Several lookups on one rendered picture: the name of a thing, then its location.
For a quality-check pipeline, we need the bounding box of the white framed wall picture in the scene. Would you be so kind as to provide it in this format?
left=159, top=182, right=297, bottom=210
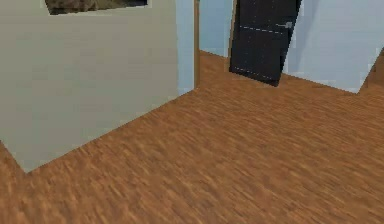
left=40, top=0, right=153, bottom=16

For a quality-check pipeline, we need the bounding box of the black room door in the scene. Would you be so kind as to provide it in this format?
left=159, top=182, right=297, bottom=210
left=228, top=0, right=303, bottom=88

